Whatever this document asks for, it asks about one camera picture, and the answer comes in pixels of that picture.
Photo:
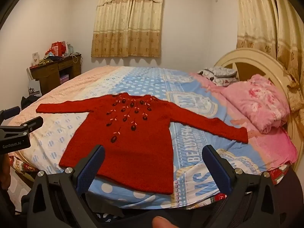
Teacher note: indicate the blue white printed bedsheet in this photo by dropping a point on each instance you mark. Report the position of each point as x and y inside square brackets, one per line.
[147, 83]

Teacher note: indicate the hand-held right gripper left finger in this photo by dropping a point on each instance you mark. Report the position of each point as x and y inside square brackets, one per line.
[92, 169]

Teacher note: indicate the white wall socket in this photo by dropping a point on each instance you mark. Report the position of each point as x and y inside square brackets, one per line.
[35, 57]

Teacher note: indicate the red floral bed skirt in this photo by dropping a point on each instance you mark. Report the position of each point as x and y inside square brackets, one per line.
[279, 174]

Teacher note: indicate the pile of desk clutter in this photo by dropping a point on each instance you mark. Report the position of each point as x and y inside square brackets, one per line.
[51, 58]

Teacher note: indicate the grey patterned pillow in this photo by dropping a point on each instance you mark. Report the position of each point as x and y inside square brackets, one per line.
[224, 71]

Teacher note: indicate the pink fleece blanket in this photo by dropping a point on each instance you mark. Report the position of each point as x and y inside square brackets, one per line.
[273, 147]

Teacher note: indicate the white shopping bag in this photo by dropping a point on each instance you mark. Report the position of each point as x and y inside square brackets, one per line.
[34, 86]

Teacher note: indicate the cream wooden headboard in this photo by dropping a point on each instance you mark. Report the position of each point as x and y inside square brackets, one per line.
[251, 59]

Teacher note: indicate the pink quilted bed cover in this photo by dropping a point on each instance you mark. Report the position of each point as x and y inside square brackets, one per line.
[71, 83]

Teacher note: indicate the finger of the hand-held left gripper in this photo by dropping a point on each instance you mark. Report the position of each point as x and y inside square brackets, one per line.
[25, 125]
[10, 111]

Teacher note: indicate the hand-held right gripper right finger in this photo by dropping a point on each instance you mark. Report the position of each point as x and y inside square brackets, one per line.
[219, 171]

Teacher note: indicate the floral patterned pillow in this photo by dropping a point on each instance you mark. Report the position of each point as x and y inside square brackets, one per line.
[222, 81]

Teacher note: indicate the red knitted sweater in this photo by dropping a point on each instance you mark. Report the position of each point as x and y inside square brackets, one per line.
[142, 152]

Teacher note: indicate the black bag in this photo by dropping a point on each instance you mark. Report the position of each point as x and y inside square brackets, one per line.
[29, 102]

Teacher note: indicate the brown wooden desk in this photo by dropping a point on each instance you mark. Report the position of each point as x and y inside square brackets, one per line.
[48, 73]

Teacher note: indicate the red gift box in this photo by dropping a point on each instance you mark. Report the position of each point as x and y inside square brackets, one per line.
[59, 48]

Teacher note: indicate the purple box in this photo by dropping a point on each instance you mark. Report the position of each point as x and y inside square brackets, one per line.
[64, 78]

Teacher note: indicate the person's right hand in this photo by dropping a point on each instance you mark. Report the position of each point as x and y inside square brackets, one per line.
[163, 222]

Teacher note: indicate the long beige patterned curtain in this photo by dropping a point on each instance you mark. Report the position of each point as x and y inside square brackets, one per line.
[261, 16]

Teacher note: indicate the pink floral quilt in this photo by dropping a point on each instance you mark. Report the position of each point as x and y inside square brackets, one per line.
[256, 99]

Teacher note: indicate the beige window curtain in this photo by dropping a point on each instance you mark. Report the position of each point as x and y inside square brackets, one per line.
[128, 23]

